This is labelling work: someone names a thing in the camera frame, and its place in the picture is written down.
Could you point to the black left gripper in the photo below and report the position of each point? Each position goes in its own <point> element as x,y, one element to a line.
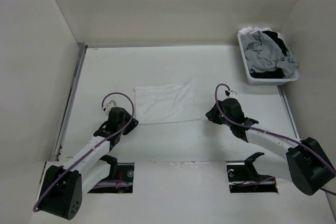
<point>134,123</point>

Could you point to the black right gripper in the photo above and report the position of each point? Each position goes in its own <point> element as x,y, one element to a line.
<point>212,114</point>

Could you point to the white tank top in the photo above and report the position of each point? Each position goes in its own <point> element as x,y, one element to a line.
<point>171,103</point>

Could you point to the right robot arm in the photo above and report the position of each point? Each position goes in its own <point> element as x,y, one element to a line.
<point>304,162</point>

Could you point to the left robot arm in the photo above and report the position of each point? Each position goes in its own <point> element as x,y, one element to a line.
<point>64,186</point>

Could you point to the white plastic laundry basket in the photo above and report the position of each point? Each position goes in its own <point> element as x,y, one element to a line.
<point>254,81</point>

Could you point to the grey garment in basket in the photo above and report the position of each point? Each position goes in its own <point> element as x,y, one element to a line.
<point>251,48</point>

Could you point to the white garment in basket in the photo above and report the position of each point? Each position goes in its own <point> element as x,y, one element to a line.
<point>248,30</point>

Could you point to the black garment in basket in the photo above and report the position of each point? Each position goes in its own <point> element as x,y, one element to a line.
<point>272,53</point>

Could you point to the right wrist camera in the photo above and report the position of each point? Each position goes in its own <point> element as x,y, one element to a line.
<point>230,94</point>

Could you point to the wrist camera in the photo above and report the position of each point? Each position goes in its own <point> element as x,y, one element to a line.
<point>230,94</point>
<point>111,104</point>

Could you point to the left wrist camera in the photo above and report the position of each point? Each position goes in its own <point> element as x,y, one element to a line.
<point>111,104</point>

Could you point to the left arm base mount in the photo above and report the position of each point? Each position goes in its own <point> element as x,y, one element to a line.
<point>119,180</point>

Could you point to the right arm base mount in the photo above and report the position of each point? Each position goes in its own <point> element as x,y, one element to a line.
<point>243,177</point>

